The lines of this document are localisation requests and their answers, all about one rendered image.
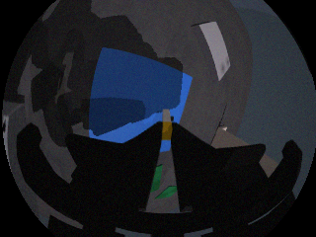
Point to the blue flat square patch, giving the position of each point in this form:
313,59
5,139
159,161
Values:
129,93

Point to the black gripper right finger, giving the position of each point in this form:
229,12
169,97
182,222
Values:
197,164

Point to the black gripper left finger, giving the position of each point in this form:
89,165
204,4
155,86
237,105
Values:
135,161

